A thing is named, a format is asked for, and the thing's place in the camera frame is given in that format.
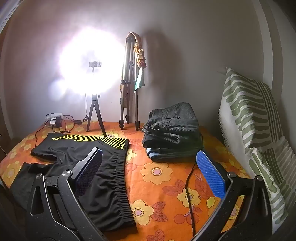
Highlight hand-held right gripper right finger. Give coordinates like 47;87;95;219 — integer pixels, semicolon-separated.
192;150;278;241

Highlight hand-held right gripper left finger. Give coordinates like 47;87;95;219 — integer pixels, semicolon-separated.
26;147;109;241

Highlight black pants with yellow stripes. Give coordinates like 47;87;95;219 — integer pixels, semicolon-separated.
10;133;137;234

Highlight dark grey folded pants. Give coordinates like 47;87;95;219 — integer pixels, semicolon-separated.
142;102;204;151

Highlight orange floral bedsheet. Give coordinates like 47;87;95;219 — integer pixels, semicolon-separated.
0;120;252;241

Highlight blue folded jeans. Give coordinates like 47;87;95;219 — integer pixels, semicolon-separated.
146;146;201;163

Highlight green and white patterned pillow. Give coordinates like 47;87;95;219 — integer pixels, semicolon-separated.
218;67;296;232

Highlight folded tall tripod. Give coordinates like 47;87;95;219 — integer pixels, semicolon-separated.
119;34;140;131

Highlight light green hanging cloth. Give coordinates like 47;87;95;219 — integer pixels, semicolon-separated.
134;68;146;93

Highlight orange yellow hanging cloth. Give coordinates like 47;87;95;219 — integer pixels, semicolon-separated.
129;32;147;69

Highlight long black cable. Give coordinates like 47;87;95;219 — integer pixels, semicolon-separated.
185;133;204;235

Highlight thick black cable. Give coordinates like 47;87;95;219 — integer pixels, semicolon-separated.
34;123;51;151

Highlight bright ring light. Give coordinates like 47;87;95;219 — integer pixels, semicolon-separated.
48;27;123;98

